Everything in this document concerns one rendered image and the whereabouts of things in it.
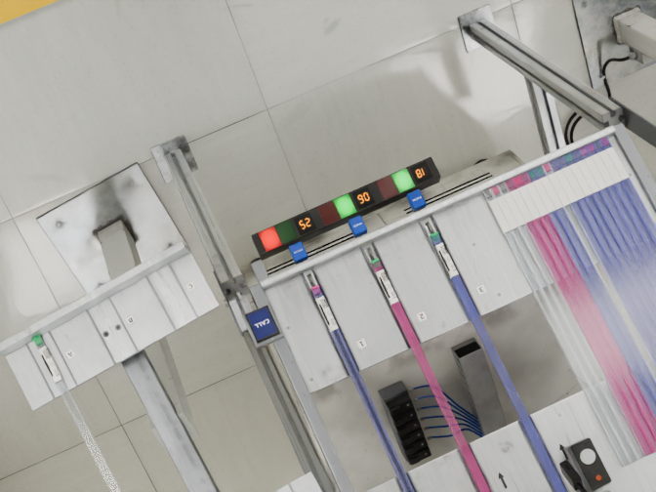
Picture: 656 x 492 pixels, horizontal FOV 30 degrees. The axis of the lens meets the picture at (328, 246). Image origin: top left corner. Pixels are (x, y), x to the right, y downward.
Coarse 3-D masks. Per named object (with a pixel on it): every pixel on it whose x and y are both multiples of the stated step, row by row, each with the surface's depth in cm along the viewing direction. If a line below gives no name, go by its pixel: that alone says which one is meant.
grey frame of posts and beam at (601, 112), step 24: (480, 24) 271; (504, 48) 254; (528, 48) 250; (528, 72) 246; (552, 72) 239; (576, 96) 226; (600, 96) 223; (600, 120) 218; (624, 120) 218; (192, 192) 246; (192, 216) 235; (216, 240) 223; (216, 264) 216; (240, 288) 211; (264, 384) 275; (288, 408) 258; (288, 432) 251; (312, 456) 242
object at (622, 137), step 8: (616, 128) 208; (624, 128) 208; (616, 136) 208; (624, 136) 208; (624, 144) 207; (632, 144) 207; (624, 152) 208; (632, 152) 207; (632, 160) 207; (640, 160) 207; (632, 168) 207; (640, 168) 206; (640, 176) 206; (648, 176) 206; (640, 184) 207; (648, 184) 205; (648, 192) 205
